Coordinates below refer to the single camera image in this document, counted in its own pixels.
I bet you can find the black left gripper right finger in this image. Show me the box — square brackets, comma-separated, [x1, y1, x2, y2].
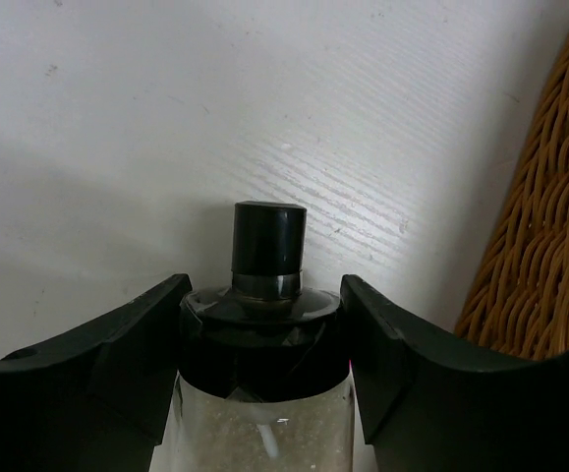
[340, 275, 569, 471]

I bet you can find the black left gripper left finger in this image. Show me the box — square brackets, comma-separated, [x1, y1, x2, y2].
[0, 274, 192, 471]

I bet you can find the black-top salt grinder bottle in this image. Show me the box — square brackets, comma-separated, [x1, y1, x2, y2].
[151, 201, 374, 471]

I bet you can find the brown wicker divided basket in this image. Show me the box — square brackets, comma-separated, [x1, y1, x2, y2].
[454, 34, 569, 361]

